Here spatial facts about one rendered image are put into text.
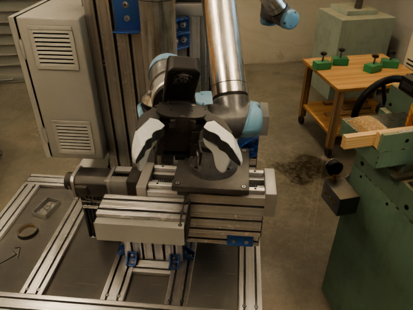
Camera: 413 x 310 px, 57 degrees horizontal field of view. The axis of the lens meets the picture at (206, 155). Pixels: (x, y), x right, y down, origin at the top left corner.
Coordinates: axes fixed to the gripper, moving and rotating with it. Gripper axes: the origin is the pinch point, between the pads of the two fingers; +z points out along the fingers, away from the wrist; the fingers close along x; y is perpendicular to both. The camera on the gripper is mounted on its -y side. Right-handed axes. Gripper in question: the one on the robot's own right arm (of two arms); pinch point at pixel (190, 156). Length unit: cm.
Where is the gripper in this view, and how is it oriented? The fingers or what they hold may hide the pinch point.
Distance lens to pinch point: 46.7
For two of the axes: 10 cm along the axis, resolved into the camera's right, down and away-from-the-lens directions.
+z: 1.6, 5.5, -8.2
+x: -9.8, -0.3, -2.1
